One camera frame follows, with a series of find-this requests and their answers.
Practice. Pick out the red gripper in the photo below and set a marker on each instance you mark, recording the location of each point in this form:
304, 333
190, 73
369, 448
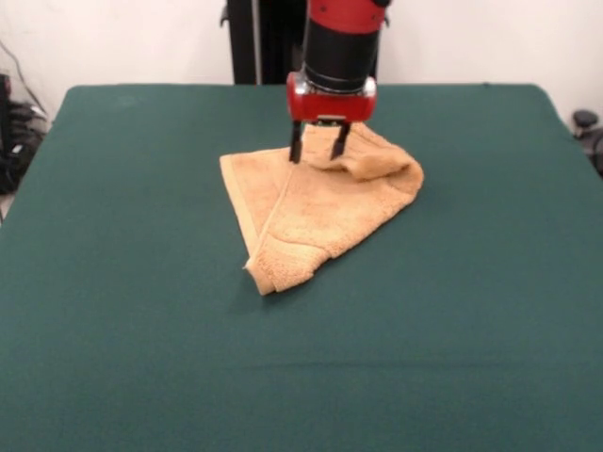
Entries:
332, 108

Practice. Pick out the dark green table cloth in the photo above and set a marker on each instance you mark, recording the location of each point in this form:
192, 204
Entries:
141, 329

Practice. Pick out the dark stand base with knob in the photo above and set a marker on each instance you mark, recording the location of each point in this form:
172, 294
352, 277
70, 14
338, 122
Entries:
23, 141
584, 117

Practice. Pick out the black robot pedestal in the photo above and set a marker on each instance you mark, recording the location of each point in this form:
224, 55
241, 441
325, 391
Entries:
245, 47

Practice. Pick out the tan terry towel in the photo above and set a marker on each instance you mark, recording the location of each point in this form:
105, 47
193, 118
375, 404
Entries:
320, 216

